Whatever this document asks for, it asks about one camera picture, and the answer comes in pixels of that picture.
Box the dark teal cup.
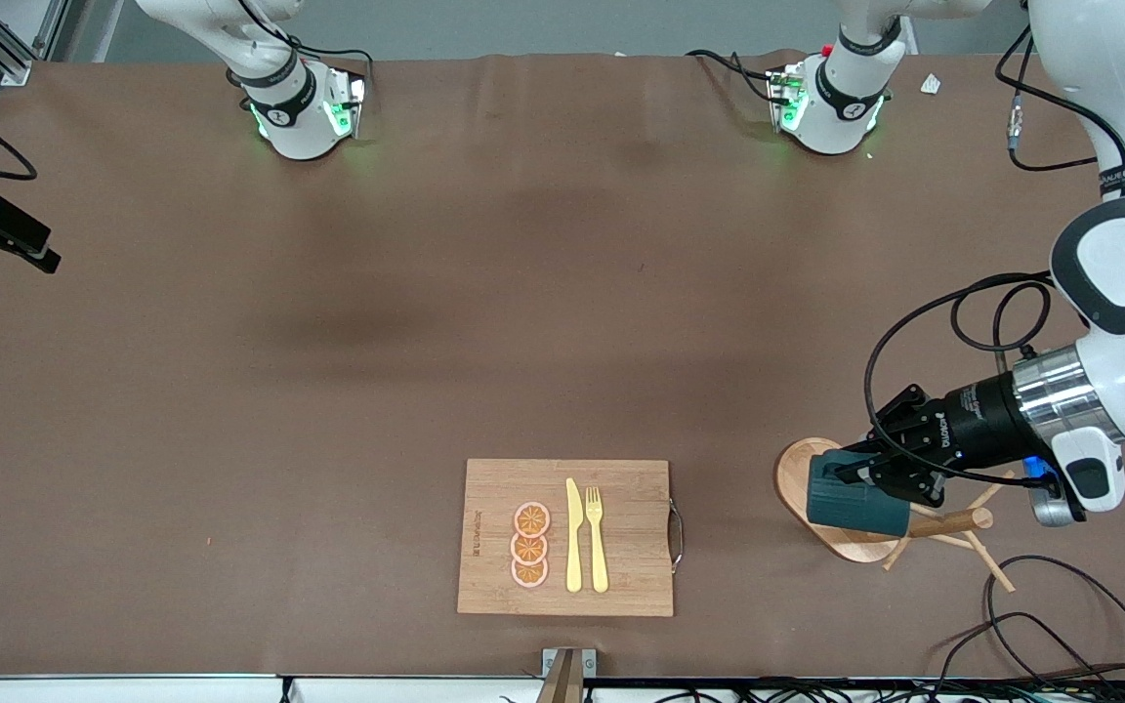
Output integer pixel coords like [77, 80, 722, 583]
[806, 449, 913, 539]

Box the wooden mug rack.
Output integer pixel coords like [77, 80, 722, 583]
[774, 436, 1018, 595]

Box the yellow plastic fork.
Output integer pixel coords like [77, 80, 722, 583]
[585, 486, 610, 595]

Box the yellow plastic knife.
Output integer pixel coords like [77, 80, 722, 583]
[564, 477, 585, 594]

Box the black left arm wrist cable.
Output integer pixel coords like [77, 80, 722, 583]
[863, 24, 1125, 489]

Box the black table cable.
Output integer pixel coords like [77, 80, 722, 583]
[984, 555, 1125, 684]
[932, 612, 1120, 684]

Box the aluminium frame profile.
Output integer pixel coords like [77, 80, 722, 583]
[0, 0, 70, 87]

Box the bamboo cutting board metal handle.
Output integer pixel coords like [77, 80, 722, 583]
[456, 459, 686, 618]

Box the black right arm base cable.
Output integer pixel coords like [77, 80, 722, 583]
[230, 0, 373, 99]

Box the black arm base cable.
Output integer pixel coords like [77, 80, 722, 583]
[230, 0, 373, 99]
[685, 49, 783, 103]

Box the metal table edge bracket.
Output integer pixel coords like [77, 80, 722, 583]
[541, 647, 598, 703]

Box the black left arm base cable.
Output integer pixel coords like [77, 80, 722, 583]
[685, 49, 783, 103]

